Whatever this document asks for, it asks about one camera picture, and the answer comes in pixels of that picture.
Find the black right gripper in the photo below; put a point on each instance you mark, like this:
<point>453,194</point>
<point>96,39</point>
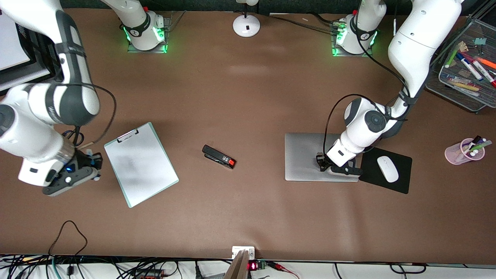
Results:
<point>83,160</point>

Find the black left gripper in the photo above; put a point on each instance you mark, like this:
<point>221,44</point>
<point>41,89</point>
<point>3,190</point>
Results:
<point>321,161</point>

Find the silver laptop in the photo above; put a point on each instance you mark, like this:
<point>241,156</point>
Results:
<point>302,155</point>

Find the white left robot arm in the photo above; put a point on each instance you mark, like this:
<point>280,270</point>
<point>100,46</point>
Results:
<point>410,46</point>

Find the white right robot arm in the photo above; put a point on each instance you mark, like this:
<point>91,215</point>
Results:
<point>35,135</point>

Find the purple marker in pink cup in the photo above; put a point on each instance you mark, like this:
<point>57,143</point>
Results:
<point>477,142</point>

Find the green marker in pink cup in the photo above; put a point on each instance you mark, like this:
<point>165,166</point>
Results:
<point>483,145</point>

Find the blue and white marker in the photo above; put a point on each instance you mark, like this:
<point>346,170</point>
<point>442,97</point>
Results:
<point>469,66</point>

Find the red and white marker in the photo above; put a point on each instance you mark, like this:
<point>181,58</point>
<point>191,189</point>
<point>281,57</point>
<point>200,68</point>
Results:
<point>484,73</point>

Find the mint clipboard with white paper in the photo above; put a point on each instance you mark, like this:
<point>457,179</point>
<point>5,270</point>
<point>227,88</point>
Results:
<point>143,166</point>

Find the white computer mouse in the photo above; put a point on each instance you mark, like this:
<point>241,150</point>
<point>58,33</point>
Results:
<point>388,169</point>

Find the black mouse pad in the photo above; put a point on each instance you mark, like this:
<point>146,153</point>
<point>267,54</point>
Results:
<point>403,182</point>

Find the black stapler with red end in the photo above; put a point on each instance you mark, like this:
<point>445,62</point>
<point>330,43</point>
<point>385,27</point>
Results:
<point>219,157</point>

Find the white mounting block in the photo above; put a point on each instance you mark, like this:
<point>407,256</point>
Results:
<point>237,251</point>

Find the circuit board with red display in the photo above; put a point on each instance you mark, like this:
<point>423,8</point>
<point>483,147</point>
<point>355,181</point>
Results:
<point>255,266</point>

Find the black stacked paper tray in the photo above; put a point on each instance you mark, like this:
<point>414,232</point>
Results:
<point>38,50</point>

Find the pink mesh cup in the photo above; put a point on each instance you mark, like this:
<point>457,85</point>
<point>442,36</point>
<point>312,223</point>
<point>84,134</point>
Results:
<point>455,153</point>

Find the white round lamp base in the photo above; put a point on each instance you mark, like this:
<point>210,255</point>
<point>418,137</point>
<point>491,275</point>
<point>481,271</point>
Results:
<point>246,26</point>

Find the yellow flat pen pack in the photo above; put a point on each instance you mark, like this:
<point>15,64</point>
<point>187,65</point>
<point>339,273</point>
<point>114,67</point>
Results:
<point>465,85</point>

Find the orange highlighter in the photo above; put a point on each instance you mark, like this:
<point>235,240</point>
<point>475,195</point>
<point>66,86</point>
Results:
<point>487,62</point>

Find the teal binder clip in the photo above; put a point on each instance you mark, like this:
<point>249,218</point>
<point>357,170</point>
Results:
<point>480,41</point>

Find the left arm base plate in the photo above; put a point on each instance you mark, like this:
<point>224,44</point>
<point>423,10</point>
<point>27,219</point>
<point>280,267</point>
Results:
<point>336,53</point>

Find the wooden camera stand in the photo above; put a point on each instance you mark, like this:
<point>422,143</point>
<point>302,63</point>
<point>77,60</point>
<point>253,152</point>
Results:
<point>238,267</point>

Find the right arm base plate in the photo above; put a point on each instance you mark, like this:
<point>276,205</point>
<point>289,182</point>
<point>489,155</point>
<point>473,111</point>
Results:
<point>167,35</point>

